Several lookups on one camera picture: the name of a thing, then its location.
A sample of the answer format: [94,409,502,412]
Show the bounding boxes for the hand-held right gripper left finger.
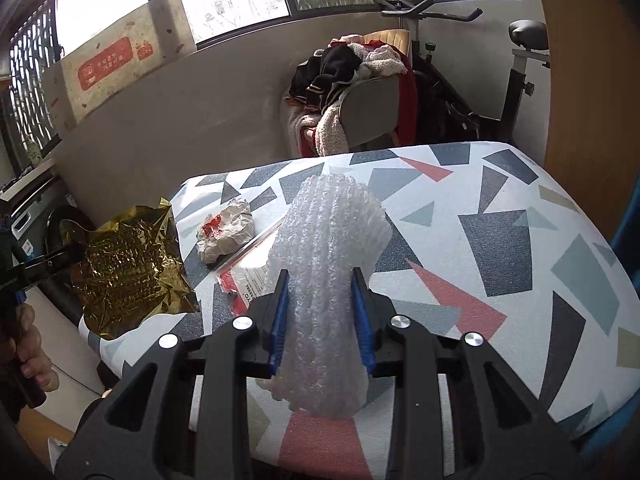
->
[54,269,291,480]

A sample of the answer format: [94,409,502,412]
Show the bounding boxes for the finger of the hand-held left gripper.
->
[0,242,88,306]

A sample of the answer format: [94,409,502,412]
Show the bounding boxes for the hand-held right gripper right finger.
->
[350,266,586,480]

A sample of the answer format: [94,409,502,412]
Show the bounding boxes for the gold foil bag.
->
[70,199,201,338]

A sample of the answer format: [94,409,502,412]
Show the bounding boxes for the white foam fruit net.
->
[255,172,396,421]

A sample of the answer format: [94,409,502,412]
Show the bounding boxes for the person's left hand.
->
[11,304,60,393]

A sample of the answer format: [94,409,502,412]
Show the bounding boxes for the grey washing machine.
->
[0,187,98,326]

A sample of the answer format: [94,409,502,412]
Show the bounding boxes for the red-edged clear plastic packet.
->
[216,225,286,317]

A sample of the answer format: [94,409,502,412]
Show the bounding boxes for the crumpled white tissue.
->
[196,197,255,263]

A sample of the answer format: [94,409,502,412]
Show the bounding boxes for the patterned table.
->
[80,141,640,480]

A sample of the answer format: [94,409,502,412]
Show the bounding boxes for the metal lattice window screen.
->
[7,0,63,171]

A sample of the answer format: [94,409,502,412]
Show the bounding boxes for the cream fleece blanket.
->
[292,105,351,158]

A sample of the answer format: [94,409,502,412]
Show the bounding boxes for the beige board with red label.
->
[42,0,197,133]

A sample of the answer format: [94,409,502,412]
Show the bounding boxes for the beige armchair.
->
[282,30,416,158]

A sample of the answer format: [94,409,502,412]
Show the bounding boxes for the red garment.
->
[397,67,418,148]

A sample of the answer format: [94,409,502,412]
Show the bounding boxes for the black jacket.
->
[290,45,366,111]

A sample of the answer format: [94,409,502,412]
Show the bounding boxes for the white fluffy garment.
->
[347,42,408,81]

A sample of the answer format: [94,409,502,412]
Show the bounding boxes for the black exercise bike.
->
[370,0,551,146]

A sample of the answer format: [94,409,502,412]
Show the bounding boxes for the wooden door panel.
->
[530,0,640,241]

